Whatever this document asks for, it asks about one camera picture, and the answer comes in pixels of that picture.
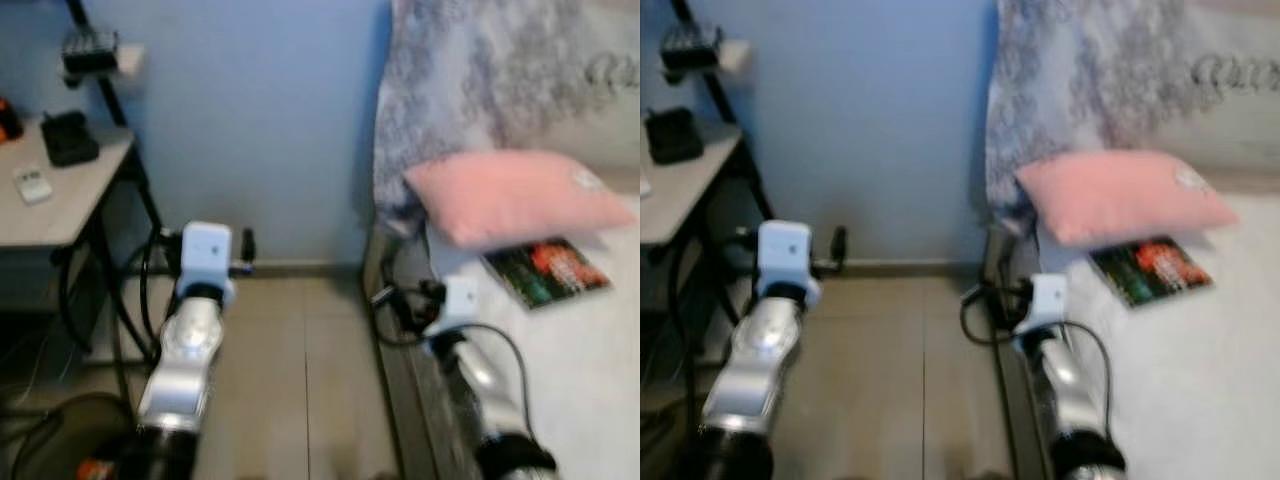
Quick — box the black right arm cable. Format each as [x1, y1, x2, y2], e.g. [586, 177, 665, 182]
[368, 283, 533, 426]
[958, 283, 1117, 426]

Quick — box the dark red green book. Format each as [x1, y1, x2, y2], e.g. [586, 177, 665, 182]
[1089, 234, 1217, 309]
[482, 237, 614, 312]

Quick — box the clear lid black case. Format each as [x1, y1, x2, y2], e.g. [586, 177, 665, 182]
[61, 29, 122, 80]
[659, 24, 724, 74]

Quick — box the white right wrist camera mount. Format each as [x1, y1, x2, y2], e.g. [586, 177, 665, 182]
[1018, 271, 1070, 338]
[434, 274, 482, 338]

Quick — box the black battery charger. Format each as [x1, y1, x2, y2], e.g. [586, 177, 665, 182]
[644, 106, 707, 167]
[39, 109, 100, 168]

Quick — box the pink pillow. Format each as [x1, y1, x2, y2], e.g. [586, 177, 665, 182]
[1014, 149, 1242, 249]
[402, 149, 639, 252]

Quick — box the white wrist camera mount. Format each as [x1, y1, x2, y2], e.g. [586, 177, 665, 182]
[177, 221, 237, 307]
[756, 219, 822, 307]
[1018, 271, 1070, 338]
[434, 274, 482, 338]

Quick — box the black metal desk frame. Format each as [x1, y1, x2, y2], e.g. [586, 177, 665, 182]
[675, 0, 771, 401]
[62, 0, 171, 401]

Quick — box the small white shelf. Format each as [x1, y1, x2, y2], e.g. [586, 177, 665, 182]
[60, 42, 147, 87]
[660, 38, 752, 81]

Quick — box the white quilted bed cover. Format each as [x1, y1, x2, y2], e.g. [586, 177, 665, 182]
[424, 190, 641, 480]
[1033, 190, 1280, 480]

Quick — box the white remote control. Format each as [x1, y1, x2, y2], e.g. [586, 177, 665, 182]
[14, 167, 54, 205]

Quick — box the beige skirting board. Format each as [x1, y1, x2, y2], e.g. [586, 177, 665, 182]
[840, 260, 991, 277]
[235, 262, 376, 279]

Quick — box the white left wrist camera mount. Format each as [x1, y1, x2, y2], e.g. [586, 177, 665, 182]
[756, 219, 822, 307]
[177, 221, 237, 307]

